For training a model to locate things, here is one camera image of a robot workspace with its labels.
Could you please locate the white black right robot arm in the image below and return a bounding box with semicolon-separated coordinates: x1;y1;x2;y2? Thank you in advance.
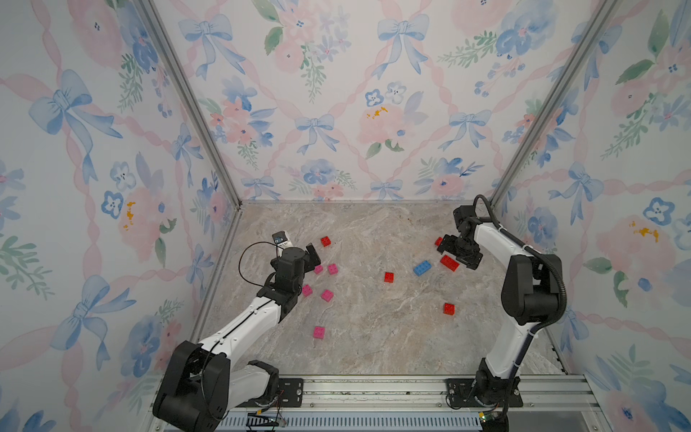
437;194;567;408

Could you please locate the black left camera cable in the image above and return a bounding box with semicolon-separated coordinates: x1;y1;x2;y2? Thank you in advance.
238;240;282;288

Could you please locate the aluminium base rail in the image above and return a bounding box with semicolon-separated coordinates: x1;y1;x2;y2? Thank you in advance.
201;374;613;431

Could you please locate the red 2x4 lego brick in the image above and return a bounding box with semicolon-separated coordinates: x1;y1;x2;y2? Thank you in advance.
440;255;460;272

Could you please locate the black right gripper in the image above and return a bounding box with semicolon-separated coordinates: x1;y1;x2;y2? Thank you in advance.
436;234;482;269

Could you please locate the blue 2x4 lego brick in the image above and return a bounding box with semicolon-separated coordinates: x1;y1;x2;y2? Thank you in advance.
413;260;432;277

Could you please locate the aluminium corner post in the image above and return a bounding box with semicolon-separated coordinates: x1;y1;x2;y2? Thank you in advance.
133;0;241;211
491;0;620;210

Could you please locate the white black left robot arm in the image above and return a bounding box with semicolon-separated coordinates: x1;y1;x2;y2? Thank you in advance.
152;242;321;431

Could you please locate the aluminium corner post left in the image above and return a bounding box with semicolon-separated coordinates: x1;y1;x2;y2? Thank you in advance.
133;0;241;211

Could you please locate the aluminium corner post right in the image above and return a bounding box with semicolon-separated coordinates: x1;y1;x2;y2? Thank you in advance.
491;0;620;210

